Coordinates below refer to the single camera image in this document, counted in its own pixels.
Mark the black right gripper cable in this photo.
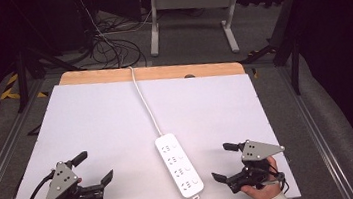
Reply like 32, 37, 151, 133
265, 157, 291, 198

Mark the yellow black hazard tape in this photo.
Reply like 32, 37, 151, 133
0, 69, 49, 103

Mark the white power strip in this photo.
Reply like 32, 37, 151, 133
153, 129, 207, 199

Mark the person's right hand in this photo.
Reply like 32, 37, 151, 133
237, 154, 284, 199

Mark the thin white floor cable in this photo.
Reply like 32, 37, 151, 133
77, 0, 154, 38

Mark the white board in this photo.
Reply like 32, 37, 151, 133
0, 59, 302, 199

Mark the white power strip cable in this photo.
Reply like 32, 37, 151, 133
128, 63, 165, 140

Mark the bundle of black floor cables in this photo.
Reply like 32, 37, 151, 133
86, 14, 148, 73

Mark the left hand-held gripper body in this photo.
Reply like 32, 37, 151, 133
39, 156, 106, 199

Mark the wooden table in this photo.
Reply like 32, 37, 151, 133
57, 51, 246, 96

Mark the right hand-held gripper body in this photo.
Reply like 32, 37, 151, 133
222, 135, 290, 195

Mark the black tripod stand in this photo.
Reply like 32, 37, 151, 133
5, 0, 92, 114

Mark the aluminium rail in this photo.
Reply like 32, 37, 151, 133
276, 60, 353, 199
0, 78, 59, 199

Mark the black metal stand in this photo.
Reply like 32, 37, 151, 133
235, 0, 311, 101

